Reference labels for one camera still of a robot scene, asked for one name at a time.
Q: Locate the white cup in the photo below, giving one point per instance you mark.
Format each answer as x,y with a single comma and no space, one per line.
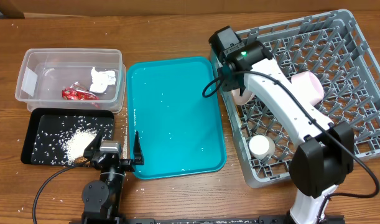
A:
261,146

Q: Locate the white napkin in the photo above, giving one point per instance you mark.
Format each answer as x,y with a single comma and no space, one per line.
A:
102,80

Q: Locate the red snack wrapper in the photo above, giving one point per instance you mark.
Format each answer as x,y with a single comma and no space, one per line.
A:
78,92

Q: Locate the brown food scrap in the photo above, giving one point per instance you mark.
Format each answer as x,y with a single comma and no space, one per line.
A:
81,160

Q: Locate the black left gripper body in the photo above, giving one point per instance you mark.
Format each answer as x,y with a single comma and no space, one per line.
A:
125,165

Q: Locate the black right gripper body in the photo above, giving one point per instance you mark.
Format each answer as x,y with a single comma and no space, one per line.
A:
229,82

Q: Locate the pink round plate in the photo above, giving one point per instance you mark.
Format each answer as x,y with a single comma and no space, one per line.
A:
242,99

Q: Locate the teal plastic tray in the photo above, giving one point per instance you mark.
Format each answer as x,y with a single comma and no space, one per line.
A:
180,131

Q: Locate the grey dishwasher rack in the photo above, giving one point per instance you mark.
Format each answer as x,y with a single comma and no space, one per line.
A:
333,47

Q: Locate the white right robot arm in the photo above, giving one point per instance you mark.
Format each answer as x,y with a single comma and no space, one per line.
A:
324,150

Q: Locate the pink bowl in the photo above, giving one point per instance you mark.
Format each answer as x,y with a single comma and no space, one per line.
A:
309,87

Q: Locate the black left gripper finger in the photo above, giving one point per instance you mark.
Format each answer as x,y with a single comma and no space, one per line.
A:
137,151
93,147

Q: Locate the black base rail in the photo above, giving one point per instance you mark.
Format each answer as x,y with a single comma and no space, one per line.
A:
265,219

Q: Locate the pile of white rice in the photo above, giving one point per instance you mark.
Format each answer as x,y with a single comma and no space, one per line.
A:
77,143

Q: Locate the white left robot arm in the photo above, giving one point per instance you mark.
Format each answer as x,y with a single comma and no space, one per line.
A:
102,197

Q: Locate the clear plastic bin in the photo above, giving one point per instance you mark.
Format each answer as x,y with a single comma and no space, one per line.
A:
44,73

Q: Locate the black waste tray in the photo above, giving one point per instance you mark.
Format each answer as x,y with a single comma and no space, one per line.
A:
35,120

